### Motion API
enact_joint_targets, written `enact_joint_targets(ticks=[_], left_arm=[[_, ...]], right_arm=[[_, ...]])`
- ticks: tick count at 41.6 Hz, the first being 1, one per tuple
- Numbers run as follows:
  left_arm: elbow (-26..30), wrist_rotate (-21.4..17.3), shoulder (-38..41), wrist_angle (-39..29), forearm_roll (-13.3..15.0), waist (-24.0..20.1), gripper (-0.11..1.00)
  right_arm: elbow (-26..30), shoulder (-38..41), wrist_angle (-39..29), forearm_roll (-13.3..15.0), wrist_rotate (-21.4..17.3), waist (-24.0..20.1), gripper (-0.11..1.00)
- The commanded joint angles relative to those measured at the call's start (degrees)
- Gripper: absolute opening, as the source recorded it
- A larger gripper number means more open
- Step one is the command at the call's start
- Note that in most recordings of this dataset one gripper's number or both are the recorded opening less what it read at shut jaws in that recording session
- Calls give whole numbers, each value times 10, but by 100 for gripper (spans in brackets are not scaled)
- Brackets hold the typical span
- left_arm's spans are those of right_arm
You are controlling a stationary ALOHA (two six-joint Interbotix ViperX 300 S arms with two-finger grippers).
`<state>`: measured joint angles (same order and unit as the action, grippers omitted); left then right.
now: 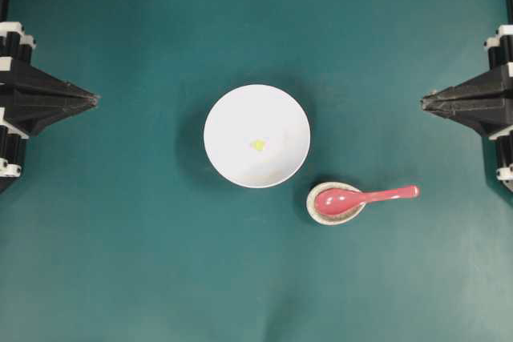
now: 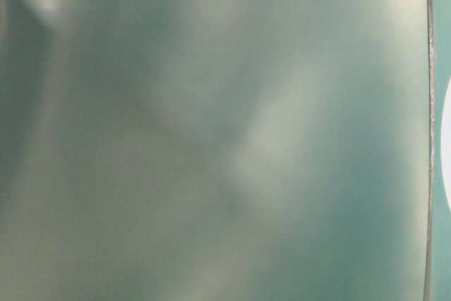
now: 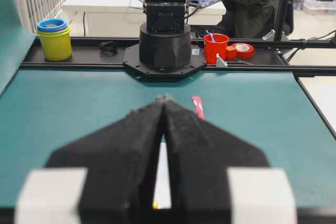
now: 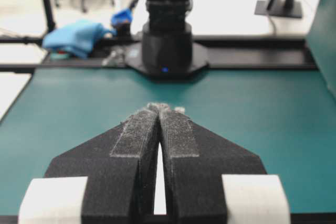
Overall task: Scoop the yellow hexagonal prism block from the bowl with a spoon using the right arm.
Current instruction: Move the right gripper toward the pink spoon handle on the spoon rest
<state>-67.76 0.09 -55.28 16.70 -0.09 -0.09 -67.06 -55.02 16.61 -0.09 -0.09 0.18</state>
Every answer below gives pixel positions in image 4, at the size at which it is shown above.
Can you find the black metal rail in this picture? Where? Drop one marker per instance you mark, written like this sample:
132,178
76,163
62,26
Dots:
213,54

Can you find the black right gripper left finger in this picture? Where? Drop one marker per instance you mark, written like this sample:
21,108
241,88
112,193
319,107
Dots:
107,179

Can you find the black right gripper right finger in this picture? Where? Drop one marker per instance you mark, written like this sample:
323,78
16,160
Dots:
210,179

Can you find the blue cup object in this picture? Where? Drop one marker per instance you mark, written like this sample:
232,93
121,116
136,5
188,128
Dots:
121,22

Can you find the blue cloth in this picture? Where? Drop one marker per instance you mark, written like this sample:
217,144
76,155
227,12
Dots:
77,38

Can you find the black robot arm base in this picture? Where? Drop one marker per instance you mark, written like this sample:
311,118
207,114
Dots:
167,48

